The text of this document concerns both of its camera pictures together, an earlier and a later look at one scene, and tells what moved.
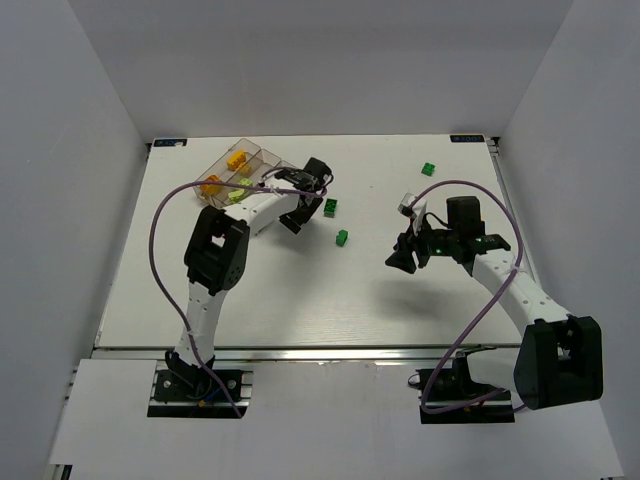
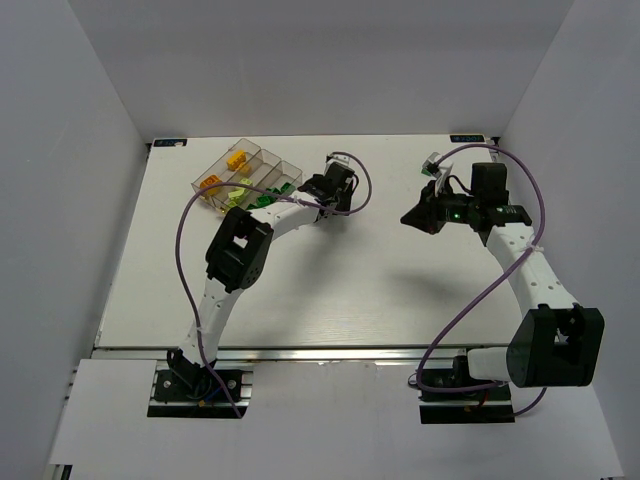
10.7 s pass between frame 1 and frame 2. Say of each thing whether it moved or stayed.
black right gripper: moved
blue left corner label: stayed
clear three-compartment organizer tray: stayed
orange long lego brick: stayed
